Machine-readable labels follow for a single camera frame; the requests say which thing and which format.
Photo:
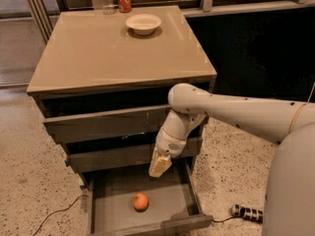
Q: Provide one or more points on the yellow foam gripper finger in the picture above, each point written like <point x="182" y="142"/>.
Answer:
<point x="159" y="164"/>

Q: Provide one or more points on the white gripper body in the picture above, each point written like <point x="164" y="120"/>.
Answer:
<point x="169" y="146"/>

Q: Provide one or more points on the orange fruit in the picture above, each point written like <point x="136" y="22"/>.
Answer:
<point x="140" y="202"/>

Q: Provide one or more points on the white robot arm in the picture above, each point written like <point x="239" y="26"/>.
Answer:
<point x="290" y="196"/>

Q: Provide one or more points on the grey middle drawer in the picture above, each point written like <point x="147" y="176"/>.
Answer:
<point x="103" y="154"/>

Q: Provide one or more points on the grey top drawer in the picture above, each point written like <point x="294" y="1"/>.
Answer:
<point x="72" y="121"/>

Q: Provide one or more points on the grey open bottom drawer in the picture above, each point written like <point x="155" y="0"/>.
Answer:
<point x="174" y="206"/>

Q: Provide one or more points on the grey drawer cabinet beige top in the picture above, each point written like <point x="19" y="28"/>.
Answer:
<point x="93" y="56"/>

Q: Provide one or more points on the black white power strip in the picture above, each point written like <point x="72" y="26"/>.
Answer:
<point x="247" y="213"/>

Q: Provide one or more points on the white paper bowl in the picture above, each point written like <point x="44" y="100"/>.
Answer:
<point x="143" y="24"/>

